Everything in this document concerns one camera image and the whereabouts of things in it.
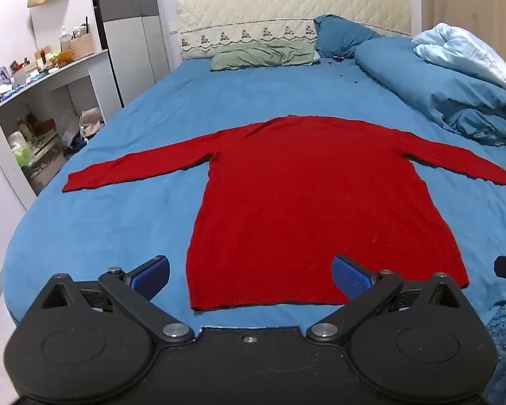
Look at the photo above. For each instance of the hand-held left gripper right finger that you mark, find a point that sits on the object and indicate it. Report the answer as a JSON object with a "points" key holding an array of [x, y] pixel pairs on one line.
{"points": [[349, 280]]}

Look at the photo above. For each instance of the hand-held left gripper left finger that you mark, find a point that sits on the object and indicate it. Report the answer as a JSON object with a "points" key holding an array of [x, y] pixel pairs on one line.
{"points": [[152, 276]]}

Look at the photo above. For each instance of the red knit sweater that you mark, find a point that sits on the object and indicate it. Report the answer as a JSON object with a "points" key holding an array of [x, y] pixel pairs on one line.
{"points": [[312, 202]]}

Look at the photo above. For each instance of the bed with blue sheet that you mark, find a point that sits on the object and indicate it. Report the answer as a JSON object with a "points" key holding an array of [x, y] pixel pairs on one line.
{"points": [[143, 219]]}

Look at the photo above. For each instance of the blue duvet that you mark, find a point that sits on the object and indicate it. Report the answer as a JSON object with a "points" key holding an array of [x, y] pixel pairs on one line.
{"points": [[438, 88]]}

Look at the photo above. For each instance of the white desk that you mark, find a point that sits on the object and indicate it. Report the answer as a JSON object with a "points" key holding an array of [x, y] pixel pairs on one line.
{"points": [[8, 105]]}

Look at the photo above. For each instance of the light blue blanket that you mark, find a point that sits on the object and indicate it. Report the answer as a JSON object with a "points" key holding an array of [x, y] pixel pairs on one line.
{"points": [[464, 48]]}

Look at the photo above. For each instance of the orange toy figure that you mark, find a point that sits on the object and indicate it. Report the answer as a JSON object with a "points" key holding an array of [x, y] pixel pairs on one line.
{"points": [[65, 57]]}

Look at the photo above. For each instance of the wicker basket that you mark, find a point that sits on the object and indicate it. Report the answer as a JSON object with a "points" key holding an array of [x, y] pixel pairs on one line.
{"points": [[82, 46]]}

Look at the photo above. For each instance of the green pillow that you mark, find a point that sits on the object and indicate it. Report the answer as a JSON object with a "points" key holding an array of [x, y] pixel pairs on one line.
{"points": [[263, 55]]}

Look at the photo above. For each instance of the blue pillow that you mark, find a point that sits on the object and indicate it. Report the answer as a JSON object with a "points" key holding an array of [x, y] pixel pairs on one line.
{"points": [[341, 36]]}

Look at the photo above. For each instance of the grey and white wardrobe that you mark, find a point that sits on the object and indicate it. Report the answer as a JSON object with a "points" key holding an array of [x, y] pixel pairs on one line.
{"points": [[128, 29]]}

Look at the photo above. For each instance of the cream quilted headboard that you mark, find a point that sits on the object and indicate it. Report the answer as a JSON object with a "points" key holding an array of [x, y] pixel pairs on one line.
{"points": [[253, 12]]}

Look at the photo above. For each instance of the small photo frame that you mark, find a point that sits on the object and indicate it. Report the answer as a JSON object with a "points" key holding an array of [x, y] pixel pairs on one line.
{"points": [[2, 76]]}

